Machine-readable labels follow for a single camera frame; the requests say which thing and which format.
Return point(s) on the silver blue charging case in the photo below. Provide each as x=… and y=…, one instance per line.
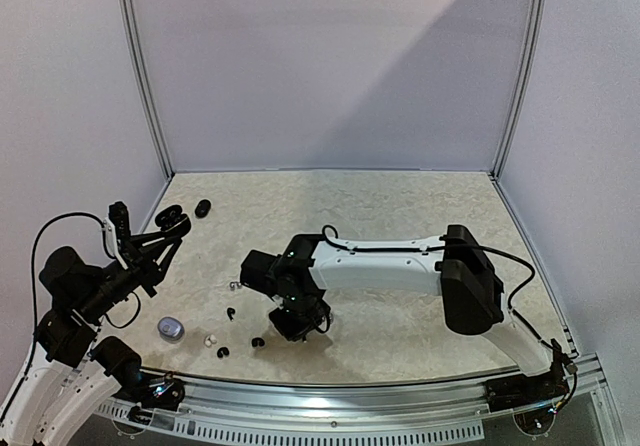
x=170, y=329

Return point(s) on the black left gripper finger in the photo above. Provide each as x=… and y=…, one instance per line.
x=172, y=233
x=158, y=242

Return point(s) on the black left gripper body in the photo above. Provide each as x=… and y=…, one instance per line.
x=141, y=269

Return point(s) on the aluminium left corner post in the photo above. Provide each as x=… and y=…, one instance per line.
x=144, y=86

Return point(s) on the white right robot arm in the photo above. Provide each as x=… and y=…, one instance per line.
x=453, y=267

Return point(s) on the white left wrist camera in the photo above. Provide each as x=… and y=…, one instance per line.
x=116, y=232

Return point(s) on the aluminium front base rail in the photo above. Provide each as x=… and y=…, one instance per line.
x=589, y=418

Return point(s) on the white perforated cable tray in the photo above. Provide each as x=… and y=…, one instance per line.
x=113, y=424

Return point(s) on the small black closed case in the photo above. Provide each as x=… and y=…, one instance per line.
x=202, y=208

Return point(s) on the black ring earbud left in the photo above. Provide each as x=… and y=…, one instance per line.
x=222, y=352

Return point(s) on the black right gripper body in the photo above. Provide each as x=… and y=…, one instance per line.
x=291, y=326

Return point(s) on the glossy black earbud charging case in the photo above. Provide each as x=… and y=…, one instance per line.
x=170, y=217

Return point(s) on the black hook earbud left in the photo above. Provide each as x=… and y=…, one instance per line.
x=231, y=312

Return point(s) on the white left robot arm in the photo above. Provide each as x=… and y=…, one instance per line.
x=71, y=370

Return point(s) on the aluminium corner post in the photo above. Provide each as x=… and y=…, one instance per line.
x=526, y=62
x=144, y=86

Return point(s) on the aluminium right corner post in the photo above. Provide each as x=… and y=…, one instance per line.
x=526, y=62

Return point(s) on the white earbud lower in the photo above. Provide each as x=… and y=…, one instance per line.
x=210, y=341

